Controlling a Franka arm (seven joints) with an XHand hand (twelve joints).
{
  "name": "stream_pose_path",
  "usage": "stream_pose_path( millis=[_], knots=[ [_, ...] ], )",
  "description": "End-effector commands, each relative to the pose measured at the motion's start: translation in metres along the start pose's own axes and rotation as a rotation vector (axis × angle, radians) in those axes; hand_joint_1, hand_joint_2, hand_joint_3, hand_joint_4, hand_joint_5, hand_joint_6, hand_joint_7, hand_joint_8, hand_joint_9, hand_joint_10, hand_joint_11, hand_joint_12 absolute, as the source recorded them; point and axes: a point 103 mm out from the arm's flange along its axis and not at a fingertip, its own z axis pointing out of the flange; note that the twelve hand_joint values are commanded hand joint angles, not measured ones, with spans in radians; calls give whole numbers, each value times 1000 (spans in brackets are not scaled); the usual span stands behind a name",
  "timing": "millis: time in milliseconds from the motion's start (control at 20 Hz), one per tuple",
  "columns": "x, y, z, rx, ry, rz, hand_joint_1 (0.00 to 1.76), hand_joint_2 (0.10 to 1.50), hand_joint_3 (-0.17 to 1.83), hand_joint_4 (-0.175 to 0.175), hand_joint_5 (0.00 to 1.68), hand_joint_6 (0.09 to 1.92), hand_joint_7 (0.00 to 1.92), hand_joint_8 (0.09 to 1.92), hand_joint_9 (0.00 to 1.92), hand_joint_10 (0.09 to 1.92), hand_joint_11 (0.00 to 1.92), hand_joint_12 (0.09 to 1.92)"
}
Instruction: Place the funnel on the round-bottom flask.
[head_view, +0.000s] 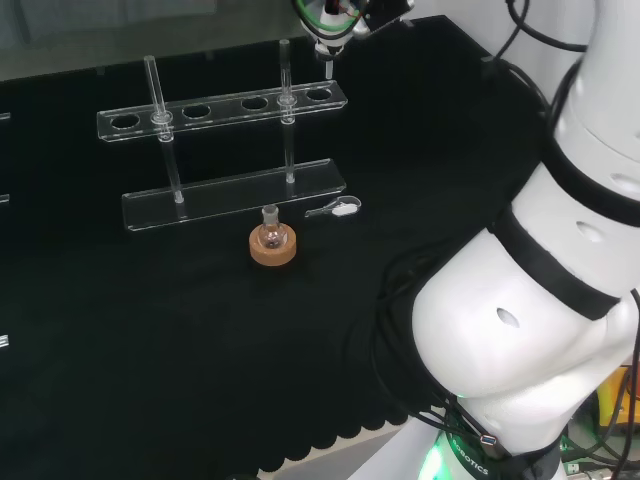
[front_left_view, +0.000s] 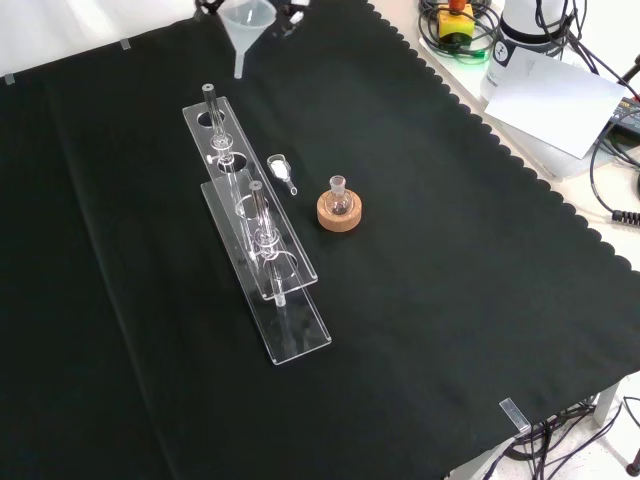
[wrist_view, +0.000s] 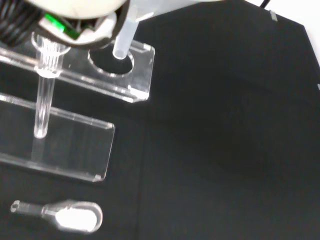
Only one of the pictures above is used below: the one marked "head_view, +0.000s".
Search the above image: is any glass round-bottom flask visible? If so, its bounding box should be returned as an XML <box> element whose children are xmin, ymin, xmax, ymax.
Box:
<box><xmin>259</xmin><ymin>203</ymin><xmax>287</xmax><ymax>251</ymax></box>

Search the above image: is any black cloth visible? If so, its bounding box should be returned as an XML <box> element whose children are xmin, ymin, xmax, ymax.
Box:
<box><xmin>0</xmin><ymin>14</ymin><xmax>556</xmax><ymax>476</ymax></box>

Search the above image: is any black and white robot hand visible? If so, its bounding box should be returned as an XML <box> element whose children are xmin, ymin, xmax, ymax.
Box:
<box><xmin>322</xmin><ymin>0</ymin><xmax>416</xmax><ymax>39</ymax></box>

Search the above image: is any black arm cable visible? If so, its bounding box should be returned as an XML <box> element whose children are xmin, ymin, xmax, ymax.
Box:
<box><xmin>495</xmin><ymin>0</ymin><xmax>589</xmax><ymax>62</ymax></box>

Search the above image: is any clear acrylic funnel stand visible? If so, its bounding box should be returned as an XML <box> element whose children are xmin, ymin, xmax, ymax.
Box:
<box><xmin>95</xmin><ymin>38</ymin><xmax>349</xmax><ymax>234</ymax></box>

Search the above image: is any glass weighing funnel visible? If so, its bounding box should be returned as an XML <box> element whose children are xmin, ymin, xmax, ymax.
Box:
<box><xmin>304</xmin><ymin>195</ymin><xmax>363</xmax><ymax>220</ymax></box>

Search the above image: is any clear plastic funnel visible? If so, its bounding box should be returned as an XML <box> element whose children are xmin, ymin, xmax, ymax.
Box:
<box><xmin>294</xmin><ymin>0</ymin><xmax>361</xmax><ymax>80</ymax></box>

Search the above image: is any cork ring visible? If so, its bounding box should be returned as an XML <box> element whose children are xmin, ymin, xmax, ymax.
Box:
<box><xmin>248</xmin><ymin>222</ymin><xmax>298</xmax><ymax>268</ymax></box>

